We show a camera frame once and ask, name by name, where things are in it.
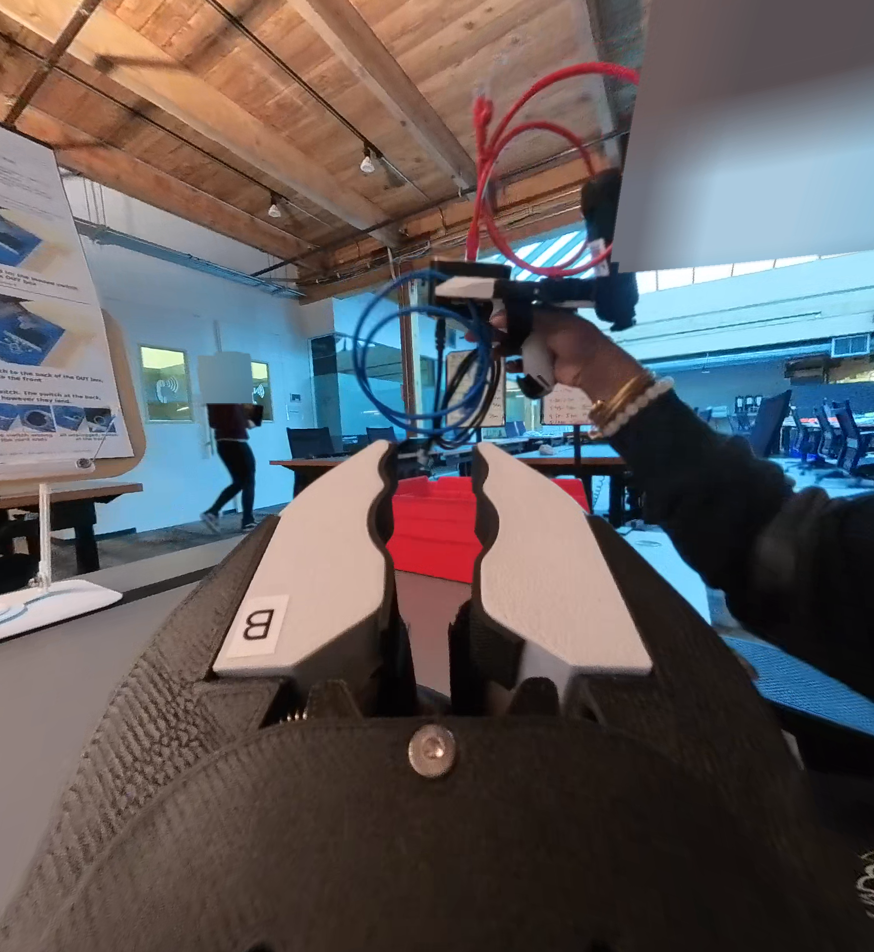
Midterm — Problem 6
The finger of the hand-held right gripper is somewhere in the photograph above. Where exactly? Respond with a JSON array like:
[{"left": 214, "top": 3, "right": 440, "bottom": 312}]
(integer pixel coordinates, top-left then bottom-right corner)
[{"left": 435, "top": 275, "right": 514, "bottom": 300}]

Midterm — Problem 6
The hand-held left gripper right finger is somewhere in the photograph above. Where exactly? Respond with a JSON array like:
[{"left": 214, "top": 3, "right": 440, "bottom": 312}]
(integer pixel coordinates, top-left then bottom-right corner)
[{"left": 471, "top": 443, "right": 655, "bottom": 681}]

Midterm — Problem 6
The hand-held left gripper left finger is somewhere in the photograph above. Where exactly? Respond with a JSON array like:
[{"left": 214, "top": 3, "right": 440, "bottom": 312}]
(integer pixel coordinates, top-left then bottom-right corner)
[{"left": 212, "top": 439, "right": 402, "bottom": 681}]

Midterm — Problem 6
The small black network switch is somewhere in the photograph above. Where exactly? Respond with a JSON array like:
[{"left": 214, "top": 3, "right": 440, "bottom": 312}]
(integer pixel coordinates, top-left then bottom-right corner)
[{"left": 429, "top": 257, "right": 514, "bottom": 279}]

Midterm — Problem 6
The black ethernet cable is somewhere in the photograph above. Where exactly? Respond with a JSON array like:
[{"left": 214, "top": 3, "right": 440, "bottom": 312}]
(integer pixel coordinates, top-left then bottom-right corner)
[{"left": 433, "top": 316, "right": 502, "bottom": 456}]

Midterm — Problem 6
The red plastic bin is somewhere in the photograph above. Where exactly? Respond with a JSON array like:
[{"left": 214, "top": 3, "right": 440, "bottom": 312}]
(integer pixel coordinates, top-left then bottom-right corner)
[{"left": 391, "top": 475, "right": 592, "bottom": 585}]

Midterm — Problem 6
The blue ethernet cable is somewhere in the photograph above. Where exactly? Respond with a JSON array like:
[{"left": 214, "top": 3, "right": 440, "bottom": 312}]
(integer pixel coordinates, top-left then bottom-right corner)
[{"left": 352, "top": 268, "right": 505, "bottom": 447}]

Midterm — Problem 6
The red ethernet cable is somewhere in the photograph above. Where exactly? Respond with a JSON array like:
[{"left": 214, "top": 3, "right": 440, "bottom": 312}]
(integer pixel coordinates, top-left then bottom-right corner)
[{"left": 470, "top": 63, "right": 642, "bottom": 278}]

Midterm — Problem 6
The person's right forearm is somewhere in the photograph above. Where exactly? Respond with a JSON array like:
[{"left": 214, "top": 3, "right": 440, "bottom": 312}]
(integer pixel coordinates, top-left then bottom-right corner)
[{"left": 606, "top": 388, "right": 874, "bottom": 718}]

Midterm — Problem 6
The person's right hand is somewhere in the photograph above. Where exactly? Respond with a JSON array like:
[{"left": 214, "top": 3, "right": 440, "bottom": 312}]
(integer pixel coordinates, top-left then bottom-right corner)
[{"left": 533, "top": 308, "right": 644, "bottom": 410}]

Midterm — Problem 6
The whiteboard on stand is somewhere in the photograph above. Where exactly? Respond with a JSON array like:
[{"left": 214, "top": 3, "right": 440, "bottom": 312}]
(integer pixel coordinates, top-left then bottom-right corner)
[
  {"left": 446, "top": 350, "right": 508, "bottom": 429},
  {"left": 541, "top": 387, "right": 603, "bottom": 428}
]

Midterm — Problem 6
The black office chair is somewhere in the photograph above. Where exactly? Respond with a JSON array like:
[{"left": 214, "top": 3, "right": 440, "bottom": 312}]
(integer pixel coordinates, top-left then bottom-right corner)
[{"left": 287, "top": 426, "right": 335, "bottom": 461}]

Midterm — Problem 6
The white poster stand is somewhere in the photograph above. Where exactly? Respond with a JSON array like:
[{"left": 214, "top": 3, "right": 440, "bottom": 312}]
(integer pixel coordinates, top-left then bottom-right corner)
[{"left": 0, "top": 483, "right": 124, "bottom": 655}]

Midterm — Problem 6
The dark wooden table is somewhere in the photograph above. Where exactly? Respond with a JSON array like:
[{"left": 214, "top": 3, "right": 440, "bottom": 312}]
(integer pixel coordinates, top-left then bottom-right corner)
[{"left": 0, "top": 482, "right": 144, "bottom": 575}]

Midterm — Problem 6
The blue mesh chair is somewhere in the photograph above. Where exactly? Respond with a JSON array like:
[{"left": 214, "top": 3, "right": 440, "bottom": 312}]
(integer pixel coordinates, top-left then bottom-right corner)
[{"left": 719, "top": 636, "right": 874, "bottom": 783}]

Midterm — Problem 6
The instruction poster board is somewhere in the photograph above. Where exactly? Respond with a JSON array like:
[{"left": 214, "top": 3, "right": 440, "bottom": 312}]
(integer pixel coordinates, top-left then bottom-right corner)
[{"left": 0, "top": 104, "right": 148, "bottom": 486}]

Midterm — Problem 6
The gold bangle bracelet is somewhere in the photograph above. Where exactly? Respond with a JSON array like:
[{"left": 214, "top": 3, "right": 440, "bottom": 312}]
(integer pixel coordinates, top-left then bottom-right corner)
[{"left": 587, "top": 369, "right": 657, "bottom": 426}]

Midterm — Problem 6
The white bead bracelet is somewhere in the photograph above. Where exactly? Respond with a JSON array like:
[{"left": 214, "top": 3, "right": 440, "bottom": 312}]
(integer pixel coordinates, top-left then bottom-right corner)
[{"left": 600, "top": 376, "right": 676, "bottom": 440}]

